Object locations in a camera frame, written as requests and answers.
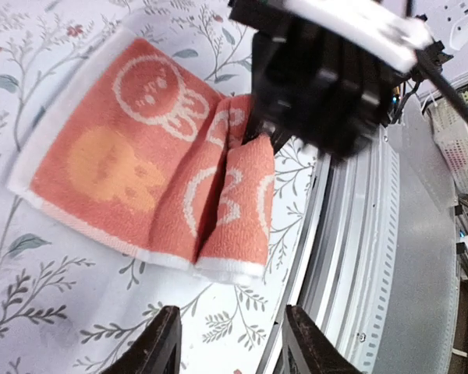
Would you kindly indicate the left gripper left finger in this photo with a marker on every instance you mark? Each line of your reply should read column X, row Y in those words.
column 157, row 350

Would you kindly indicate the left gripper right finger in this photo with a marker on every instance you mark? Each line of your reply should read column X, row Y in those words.
column 305, row 349

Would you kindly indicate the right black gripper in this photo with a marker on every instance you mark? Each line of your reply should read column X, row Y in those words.
column 311, row 83

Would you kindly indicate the orange bunny towel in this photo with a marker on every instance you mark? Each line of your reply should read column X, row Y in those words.
column 139, row 154

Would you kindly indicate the front aluminium rail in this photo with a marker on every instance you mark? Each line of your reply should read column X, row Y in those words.
column 368, row 250

